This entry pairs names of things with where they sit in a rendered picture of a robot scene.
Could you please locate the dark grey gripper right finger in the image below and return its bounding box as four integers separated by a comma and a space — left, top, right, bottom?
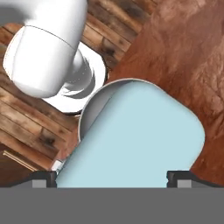
166, 170, 224, 189

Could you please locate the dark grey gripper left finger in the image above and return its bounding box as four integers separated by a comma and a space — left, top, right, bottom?
10, 170, 58, 189

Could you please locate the white round pedestal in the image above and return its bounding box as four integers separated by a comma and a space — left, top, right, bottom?
0, 0, 108, 115

